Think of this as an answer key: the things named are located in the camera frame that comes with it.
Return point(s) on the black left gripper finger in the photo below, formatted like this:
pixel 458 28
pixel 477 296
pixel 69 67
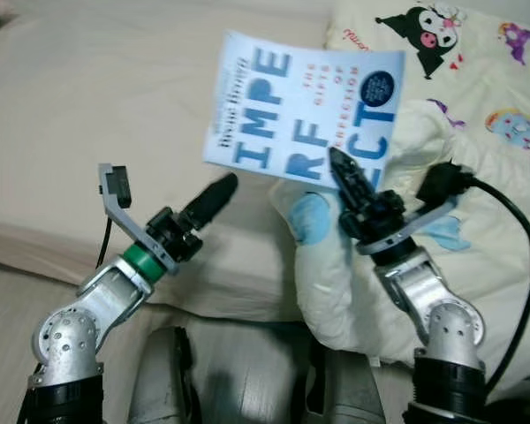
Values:
pixel 212 199

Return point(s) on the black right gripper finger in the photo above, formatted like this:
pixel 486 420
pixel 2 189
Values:
pixel 349 181

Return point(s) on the light blue white book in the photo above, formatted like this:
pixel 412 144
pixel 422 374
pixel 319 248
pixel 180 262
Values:
pixel 274 97

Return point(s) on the cream cartoon print blanket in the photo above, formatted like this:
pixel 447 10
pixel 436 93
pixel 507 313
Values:
pixel 495 79

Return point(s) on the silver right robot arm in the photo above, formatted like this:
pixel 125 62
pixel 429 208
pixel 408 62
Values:
pixel 442 327

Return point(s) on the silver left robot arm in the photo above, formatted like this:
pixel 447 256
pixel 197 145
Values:
pixel 79 327

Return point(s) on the grey robot left leg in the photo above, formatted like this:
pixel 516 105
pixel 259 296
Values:
pixel 163 380

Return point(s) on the grey robot leg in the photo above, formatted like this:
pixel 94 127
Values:
pixel 349 389
pixel 163 380

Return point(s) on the cream mattress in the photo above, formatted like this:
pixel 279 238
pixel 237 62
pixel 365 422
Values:
pixel 97 97

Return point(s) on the grey robot right leg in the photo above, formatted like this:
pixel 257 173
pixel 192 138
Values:
pixel 349 389

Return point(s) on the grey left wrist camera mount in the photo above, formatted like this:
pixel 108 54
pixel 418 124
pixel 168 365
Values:
pixel 137 231

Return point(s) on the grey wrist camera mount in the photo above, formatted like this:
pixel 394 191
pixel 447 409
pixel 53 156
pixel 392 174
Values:
pixel 137 231
pixel 443 184

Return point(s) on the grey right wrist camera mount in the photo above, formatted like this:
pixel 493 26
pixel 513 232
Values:
pixel 443 184

